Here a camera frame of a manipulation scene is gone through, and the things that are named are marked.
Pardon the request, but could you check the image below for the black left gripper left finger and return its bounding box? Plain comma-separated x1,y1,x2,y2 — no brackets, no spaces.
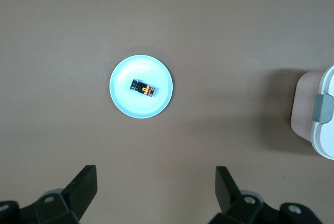
0,164,99,224

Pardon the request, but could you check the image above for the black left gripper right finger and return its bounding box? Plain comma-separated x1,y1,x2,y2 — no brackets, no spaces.
208,166,321,224

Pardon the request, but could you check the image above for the small orange snack item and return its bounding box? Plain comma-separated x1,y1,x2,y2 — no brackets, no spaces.
130,78,159,98

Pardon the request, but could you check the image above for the light blue round plate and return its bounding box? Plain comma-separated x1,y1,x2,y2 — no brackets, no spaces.
109,54,174,120

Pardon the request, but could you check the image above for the white lidded storage box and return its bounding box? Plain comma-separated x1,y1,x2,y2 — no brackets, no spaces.
290,64,334,161

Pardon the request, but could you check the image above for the grey box lid latch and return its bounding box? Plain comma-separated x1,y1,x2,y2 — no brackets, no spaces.
312,93,334,123

